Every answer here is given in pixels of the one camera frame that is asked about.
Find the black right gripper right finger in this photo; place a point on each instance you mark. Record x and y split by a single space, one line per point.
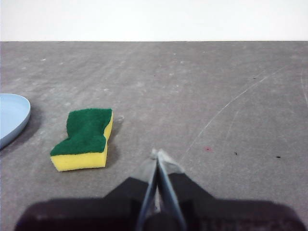
228 216

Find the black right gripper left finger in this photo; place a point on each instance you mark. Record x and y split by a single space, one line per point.
84 216

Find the green and yellow sponge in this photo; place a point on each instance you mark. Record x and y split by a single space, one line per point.
84 130

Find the light blue round plate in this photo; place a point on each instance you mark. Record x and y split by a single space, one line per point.
12 115

